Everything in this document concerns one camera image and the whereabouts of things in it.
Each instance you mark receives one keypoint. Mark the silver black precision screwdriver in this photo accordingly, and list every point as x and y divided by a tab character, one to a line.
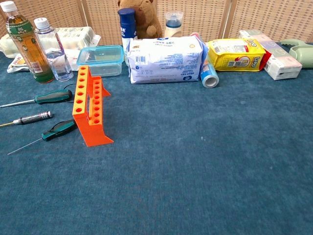
34	118

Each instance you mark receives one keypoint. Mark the orange test tube rack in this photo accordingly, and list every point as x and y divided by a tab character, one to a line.
95	132

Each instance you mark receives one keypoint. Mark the blue felt table cover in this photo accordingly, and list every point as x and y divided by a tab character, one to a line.
171	159

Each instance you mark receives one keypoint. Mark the white blue wet wipes pack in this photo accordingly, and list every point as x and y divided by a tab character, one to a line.
166	61

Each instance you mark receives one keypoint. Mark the blue plastic wrap roll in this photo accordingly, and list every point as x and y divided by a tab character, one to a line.
209	76

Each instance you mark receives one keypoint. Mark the clear blue-rimmed food container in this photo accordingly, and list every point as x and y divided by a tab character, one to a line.
102	58

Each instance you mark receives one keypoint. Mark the cream bottle with clear cap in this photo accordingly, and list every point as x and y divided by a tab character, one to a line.
173	29

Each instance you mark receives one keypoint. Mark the blue white spray can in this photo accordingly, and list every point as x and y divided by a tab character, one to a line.
127	27

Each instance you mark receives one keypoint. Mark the yellow Lipo snack bag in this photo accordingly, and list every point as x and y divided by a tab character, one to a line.
234	58

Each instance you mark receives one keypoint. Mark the brown capybara plush toy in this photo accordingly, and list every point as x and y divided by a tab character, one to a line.
146	17

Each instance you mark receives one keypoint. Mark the rattan folding screen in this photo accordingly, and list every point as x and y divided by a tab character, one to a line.
207	17

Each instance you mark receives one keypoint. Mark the clear water bottle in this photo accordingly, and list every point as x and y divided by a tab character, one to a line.
56	61

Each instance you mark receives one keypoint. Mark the white printed roll pack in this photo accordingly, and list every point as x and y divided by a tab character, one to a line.
73	36

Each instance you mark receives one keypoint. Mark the red white snack box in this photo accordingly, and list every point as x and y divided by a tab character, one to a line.
267	60

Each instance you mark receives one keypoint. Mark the pastel tissue box pack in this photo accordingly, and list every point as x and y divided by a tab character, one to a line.
281	61

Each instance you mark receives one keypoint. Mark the pale green lint roller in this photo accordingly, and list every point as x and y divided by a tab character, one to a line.
302	54

